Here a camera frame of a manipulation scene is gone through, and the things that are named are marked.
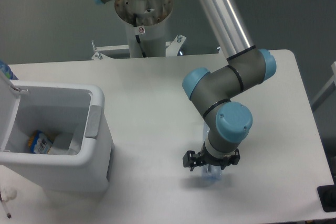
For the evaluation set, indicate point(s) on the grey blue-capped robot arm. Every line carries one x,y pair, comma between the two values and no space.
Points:
211,92

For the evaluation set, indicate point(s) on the white frame right edge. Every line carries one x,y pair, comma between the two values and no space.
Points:
327,89

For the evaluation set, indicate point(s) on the blue yellow snack wrapper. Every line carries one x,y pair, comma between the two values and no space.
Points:
40,142

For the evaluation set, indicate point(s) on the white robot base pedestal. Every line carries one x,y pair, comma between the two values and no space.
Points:
145,23

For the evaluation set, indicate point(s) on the black device at table corner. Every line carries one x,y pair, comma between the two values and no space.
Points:
327,197

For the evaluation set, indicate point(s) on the white crumpled paper ball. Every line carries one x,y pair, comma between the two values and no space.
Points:
8,193

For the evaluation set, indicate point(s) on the blue patterned object left edge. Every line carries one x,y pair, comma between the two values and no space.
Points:
7,71

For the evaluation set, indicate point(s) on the white pen black tip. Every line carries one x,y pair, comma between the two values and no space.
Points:
8,214

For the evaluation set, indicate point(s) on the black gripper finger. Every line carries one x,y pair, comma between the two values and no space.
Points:
231,159
191,160

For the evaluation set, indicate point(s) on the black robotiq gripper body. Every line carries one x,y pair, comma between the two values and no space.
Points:
211,159

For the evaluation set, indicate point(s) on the clear blue plastic bottle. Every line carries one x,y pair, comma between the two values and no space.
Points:
210,172

